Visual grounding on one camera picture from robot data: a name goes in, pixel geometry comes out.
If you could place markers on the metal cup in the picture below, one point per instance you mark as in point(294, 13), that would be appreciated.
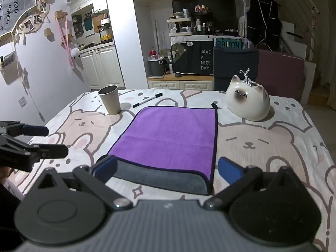
point(110, 99)

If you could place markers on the maroon sofa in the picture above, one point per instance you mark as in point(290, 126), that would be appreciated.
point(281, 73)

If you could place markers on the white kitchen cabinet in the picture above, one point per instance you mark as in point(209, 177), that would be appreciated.
point(103, 65)

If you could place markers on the cat-shaped ceramic jar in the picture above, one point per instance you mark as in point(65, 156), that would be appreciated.
point(248, 102)

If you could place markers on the teal cutting board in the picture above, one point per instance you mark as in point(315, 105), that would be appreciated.
point(88, 22)

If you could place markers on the grey wall banner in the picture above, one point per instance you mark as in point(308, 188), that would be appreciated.
point(15, 10)

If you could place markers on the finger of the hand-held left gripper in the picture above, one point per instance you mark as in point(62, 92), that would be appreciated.
point(35, 130)
point(52, 151)

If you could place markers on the dark blue chair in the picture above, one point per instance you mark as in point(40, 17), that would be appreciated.
point(235, 65)

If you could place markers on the black hanging jacket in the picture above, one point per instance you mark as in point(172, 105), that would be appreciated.
point(263, 21)

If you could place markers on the grey trash bin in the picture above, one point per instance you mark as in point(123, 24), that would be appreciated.
point(156, 67)

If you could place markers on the green sign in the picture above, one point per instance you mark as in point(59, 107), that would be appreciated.
point(228, 44)

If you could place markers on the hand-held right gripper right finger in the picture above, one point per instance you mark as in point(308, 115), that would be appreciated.
point(229, 169)

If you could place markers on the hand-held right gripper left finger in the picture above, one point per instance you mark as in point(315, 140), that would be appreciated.
point(105, 166)

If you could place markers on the white shelf rack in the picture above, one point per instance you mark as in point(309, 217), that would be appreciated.
point(181, 26)

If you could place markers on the bear printed tablecloth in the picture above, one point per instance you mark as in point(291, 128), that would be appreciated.
point(262, 141)

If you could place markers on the yellow pot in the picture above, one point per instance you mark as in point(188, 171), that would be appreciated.
point(106, 37)

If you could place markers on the pink ribbon wall toy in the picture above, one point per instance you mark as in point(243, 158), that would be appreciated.
point(65, 36)

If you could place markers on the purple towel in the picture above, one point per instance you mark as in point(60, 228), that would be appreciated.
point(170, 136)

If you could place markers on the black printed cloth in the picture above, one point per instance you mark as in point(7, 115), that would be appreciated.
point(194, 57)

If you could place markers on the black marker pen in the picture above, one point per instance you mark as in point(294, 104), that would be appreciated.
point(147, 100)

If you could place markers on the low wooden cabinet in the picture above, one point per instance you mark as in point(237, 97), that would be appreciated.
point(181, 82)

